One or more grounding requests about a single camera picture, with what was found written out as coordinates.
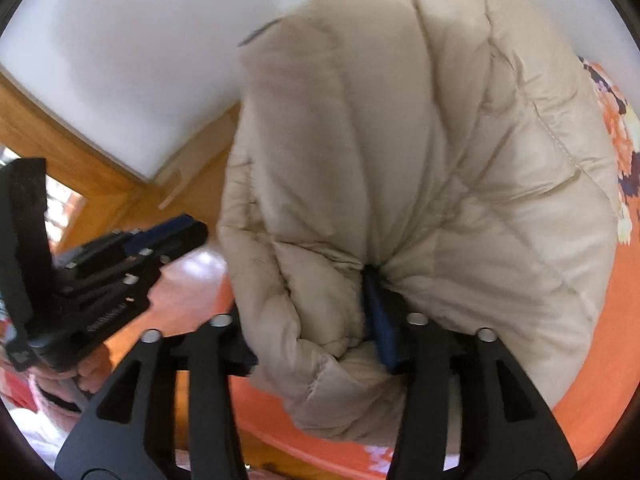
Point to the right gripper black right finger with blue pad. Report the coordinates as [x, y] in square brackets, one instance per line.
[471, 412]

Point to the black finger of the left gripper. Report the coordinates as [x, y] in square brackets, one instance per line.
[172, 238]

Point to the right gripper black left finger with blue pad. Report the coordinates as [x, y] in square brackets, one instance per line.
[128, 429]

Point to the beige puffer jacket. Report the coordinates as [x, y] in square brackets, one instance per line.
[455, 145]

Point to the person's left hand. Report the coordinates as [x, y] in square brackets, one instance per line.
[89, 374]

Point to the orange floral bed sheet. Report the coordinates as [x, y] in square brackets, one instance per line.
[196, 286]

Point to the wooden framed window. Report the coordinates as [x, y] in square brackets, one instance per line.
[50, 199]

